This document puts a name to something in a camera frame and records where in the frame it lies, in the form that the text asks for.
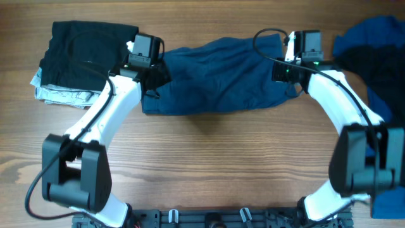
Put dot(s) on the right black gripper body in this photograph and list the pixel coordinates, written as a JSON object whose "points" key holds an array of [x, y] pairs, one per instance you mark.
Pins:
{"points": [[281, 72]]}

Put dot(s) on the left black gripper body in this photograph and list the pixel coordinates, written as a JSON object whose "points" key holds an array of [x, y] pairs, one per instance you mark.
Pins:
{"points": [[162, 75]]}

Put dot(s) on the navy blue shorts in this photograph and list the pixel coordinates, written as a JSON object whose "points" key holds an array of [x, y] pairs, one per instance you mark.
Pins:
{"points": [[225, 75]]}

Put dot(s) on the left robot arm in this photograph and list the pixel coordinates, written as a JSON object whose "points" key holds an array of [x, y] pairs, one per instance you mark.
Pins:
{"points": [[75, 169]]}

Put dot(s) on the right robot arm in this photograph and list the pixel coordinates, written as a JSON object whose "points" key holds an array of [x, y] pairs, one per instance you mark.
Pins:
{"points": [[368, 159]]}

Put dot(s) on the folded black garment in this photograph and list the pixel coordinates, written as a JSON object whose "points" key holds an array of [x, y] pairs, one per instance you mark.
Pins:
{"points": [[80, 54]]}

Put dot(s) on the folded light grey garment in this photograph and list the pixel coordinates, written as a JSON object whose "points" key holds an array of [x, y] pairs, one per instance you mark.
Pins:
{"points": [[54, 94]]}

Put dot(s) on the blue t-shirt pile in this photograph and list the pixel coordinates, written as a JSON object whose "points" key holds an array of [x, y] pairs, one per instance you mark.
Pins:
{"points": [[376, 32]]}

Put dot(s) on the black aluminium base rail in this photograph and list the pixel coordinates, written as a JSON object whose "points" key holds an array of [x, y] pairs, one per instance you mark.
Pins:
{"points": [[282, 217]]}

